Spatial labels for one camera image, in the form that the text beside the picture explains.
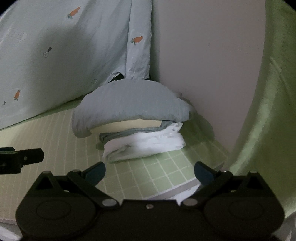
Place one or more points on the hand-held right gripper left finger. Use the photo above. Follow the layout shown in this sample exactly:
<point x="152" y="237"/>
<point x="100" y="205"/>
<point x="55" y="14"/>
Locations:
<point x="96" y="173"/>

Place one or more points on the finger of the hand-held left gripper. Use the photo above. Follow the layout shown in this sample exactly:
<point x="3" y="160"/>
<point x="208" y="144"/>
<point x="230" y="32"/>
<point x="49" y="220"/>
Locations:
<point x="32" y="156"/>

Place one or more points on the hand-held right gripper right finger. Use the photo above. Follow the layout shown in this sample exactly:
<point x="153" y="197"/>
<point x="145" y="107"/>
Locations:
<point x="203" y="173"/>

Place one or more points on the grey zip hoodie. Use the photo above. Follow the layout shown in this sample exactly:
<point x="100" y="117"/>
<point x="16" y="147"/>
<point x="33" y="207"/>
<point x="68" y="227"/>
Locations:
<point x="129" y="104"/>

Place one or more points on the green grid mat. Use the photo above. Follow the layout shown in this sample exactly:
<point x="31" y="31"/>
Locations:
<point x="57" y="139"/>

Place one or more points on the grey folded garment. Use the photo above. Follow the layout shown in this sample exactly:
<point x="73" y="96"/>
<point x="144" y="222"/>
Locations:
<point x="120" y="135"/>

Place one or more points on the beige folded garment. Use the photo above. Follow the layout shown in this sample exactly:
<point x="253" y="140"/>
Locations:
<point x="124" y="126"/>

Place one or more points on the white folded garment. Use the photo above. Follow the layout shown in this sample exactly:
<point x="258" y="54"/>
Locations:
<point x="143" y="143"/>

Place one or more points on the dark cloth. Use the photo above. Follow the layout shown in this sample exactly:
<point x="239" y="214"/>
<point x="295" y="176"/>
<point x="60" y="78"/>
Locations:
<point x="119" y="76"/>

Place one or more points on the green curtain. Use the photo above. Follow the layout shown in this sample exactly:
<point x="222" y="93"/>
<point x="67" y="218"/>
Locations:
<point x="277" y="104"/>

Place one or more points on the carrot print light blue quilt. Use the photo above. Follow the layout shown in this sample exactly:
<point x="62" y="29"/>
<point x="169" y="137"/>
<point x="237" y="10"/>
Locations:
<point x="69" y="58"/>

